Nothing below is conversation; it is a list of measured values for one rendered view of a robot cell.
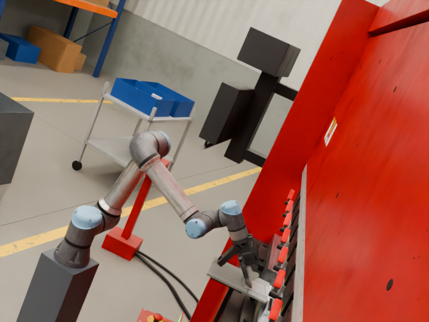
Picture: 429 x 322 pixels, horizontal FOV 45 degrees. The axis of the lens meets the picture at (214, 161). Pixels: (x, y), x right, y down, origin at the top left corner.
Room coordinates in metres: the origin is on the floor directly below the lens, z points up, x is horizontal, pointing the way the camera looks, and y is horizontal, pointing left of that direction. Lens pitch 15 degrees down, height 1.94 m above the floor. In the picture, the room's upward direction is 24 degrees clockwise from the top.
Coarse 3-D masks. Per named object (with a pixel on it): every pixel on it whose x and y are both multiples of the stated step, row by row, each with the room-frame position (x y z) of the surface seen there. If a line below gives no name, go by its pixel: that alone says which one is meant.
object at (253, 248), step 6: (252, 234) 1.99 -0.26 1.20; (246, 240) 1.95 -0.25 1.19; (252, 240) 1.96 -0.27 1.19; (240, 246) 1.96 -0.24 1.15; (246, 246) 1.97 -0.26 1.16; (252, 246) 1.96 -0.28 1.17; (240, 252) 1.96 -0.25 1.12; (246, 252) 1.96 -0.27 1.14; (252, 252) 1.95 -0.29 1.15; (258, 252) 1.97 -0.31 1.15; (240, 258) 1.94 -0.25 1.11; (246, 258) 1.96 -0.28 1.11; (252, 258) 1.96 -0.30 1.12; (258, 258) 1.95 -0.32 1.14; (240, 264) 1.94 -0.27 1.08; (246, 264) 1.96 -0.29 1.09
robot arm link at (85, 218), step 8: (80, 208) 1.99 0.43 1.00; (88, 208) 2.01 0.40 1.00; (96, 208) 2.03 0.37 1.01; (72, 216) 1.96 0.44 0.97; (80, 216) 1.94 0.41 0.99; (88, 216) 1.96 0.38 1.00; (96, 216) 1.98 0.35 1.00; (72, 224) 1.94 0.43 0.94; (80, 224) 1.93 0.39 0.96; (88, 224) 1.93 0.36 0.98; (96, 224) 1.96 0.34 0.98; (104, 224) 2.03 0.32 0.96; (72, 232) 1.93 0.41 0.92; (80, 232) 1.93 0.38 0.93; (88, 232) 1.94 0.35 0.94; (96, 232) 1.98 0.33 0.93; (72, 240) 1.93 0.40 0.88; (80, 240) 1.93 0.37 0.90; (88, 240) 1.95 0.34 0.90
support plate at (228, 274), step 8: (216, 264) 2.03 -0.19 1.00; (224, 264) 2.06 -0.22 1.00; (208, 272) 1.93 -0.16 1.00; (216, 272) 1.96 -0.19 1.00; (224, 272) 1.99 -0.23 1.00; (232, 272) 2.02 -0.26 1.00; (240, 272) 2.05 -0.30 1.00; (224, 280) 1.92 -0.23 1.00; (232, 280) 1.95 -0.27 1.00; (240, 280) 1.98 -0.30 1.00; (256, 280) 2.04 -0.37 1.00; (264, 280) 2.08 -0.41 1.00; (240, 288) 1.92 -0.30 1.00; (256, 296) 1.91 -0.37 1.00; (264, 296) 1.94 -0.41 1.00
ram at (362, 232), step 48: (384, 48) 2.03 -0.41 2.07; (384, 96) 1.51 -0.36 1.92; (336, 144) 2.00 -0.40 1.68; (384, 144) 1.19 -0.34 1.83; (336, 192) 1.47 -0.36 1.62; (384, 192) 0.98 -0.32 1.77; (336, 240) 1.16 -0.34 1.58; (384, 240) 0.82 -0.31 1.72; (336, 288) 0.95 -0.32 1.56; (384, 288) 0.71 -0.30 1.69
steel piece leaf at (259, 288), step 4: (244, 280) 1.96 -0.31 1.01; (244, 284) 1.94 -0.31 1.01; (252, 284) 1.99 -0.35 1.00; (256, 284) 2.01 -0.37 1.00; (260, 284) 2.02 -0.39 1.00; (248, 288) 1.94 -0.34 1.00; (252, 288) 1.96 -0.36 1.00; (256, 288) 1.97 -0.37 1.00; (260, 288) 1.99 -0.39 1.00; (264, 288) 2.00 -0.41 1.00; (260, 292) 1.96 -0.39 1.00; (264, 292) 1.97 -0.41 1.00
